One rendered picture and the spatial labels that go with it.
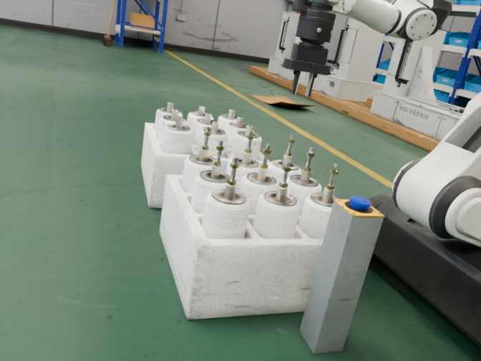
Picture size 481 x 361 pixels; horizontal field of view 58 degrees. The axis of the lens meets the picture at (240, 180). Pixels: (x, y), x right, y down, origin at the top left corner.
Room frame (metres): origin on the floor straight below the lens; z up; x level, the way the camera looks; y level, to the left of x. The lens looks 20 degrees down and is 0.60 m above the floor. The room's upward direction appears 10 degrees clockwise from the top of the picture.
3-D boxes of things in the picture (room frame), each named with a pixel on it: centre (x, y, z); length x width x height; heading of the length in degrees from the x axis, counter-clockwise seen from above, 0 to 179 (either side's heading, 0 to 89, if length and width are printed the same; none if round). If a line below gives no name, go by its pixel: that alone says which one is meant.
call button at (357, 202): (0.77, -0.23, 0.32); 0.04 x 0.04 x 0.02
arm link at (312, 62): (1.16, -0.11, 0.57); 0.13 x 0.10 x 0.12; 99
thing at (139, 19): (6.58, 1.79, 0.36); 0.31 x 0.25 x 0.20; 114
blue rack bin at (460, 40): (6.59, -2.83, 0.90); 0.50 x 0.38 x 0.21; 114
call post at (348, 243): (0.77, -0.23, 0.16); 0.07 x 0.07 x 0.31; 22
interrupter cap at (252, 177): (1.01, -0.05, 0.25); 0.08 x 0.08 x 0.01
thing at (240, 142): (1.44, 0.00, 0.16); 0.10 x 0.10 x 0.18
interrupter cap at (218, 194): (0.86, 0.02, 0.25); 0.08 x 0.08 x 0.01
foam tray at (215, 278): (1.01, -0.05, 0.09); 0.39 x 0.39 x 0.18; 22
